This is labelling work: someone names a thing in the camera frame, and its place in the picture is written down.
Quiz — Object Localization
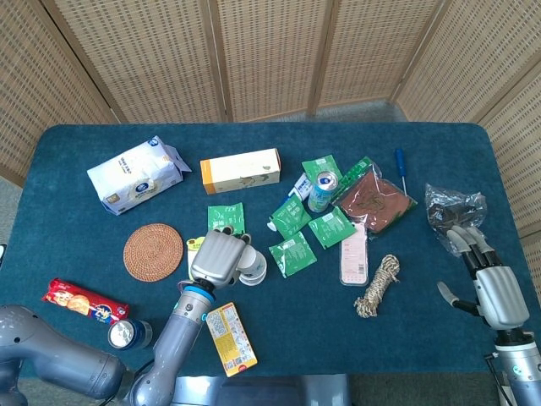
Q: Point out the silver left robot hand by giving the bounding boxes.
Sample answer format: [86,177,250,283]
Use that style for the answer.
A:
[189,226,254,291]

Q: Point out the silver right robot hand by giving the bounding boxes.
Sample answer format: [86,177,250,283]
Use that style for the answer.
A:
[437,225,531,331]

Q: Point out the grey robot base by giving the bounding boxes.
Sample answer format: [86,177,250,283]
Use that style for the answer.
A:
[168,374,352,406]

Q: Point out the green lip balm blister pack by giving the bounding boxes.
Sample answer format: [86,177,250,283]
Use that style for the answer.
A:
[186,236,208,280]

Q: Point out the green tea sachet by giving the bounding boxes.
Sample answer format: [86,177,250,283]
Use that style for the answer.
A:
[206,201,246,237]
[301,154,343,187]
[269,193,313,240]
[308,206,357,250]
[266,230,317,279]

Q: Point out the round woven rattan coaster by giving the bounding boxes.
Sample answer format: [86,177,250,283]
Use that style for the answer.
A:
[123,223,184,283]

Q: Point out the yellow printed flat box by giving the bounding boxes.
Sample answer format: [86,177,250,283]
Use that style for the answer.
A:
[205,301,259,378]

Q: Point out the orange cream carton box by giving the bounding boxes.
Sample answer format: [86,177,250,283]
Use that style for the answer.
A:
[199,147,282,195]

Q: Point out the clear bag dark contents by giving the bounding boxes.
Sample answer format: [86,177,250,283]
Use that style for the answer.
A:
[424,182,487,257]

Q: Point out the small white tube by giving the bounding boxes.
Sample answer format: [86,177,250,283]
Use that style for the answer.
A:
[265,172,312,232]

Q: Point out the blue felt table cover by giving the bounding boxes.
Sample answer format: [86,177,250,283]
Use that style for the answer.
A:
[0,122,541,379]

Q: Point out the white blue tissue pack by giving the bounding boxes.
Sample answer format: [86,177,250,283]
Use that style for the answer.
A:
[86,134,192,217]

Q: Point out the light blue beverage can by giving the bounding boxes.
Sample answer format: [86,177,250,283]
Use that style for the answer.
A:
[307,169,340,213]

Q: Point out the pink clear plastic packet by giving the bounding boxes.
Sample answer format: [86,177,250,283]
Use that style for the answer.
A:
[340,222,369,288]

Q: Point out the red biscuit pack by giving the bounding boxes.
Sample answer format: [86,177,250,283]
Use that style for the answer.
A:
[41,277,130,326]

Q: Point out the brown snack vacuum pack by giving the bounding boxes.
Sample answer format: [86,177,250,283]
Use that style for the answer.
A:
[331,156,418,241]

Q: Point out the woven bamboo folding screen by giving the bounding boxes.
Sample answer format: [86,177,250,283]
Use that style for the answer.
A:
[0,0,541,246]

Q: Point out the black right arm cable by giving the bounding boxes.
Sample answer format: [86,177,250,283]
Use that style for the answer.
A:
[484,353,513,406]

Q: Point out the coiled beige speckled rope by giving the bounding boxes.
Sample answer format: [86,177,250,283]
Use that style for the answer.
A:
[353,254,401,318]

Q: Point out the blue handled screwdriver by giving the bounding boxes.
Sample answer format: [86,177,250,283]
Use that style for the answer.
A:
[394,147,410,198]

